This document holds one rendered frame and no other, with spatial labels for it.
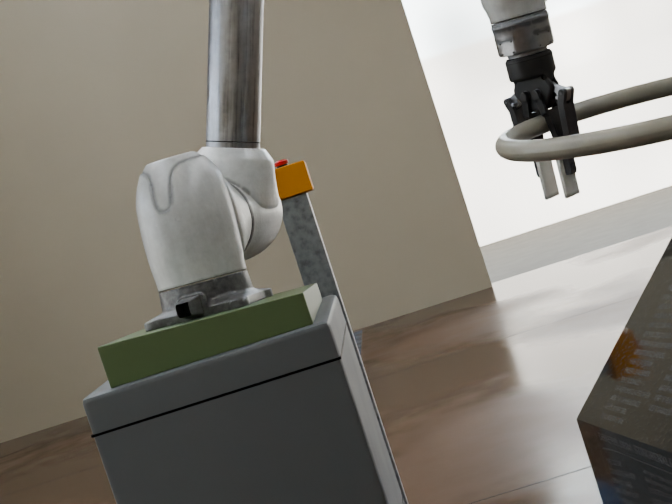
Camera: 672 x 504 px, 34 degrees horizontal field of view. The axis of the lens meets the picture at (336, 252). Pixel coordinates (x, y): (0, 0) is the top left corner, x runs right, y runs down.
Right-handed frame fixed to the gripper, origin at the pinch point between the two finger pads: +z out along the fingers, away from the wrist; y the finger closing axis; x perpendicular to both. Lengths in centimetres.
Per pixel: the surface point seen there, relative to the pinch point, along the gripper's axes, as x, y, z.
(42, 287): 133, -633, 77
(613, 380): -27.4, 27.4, 21.5
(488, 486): 65, -119, 107
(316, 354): -44.6, -13.7, 13.8
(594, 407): -29.2, 24.7, 24.9
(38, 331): 121, -637, 106
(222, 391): -57, -23, 16
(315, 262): 22, -110, 22
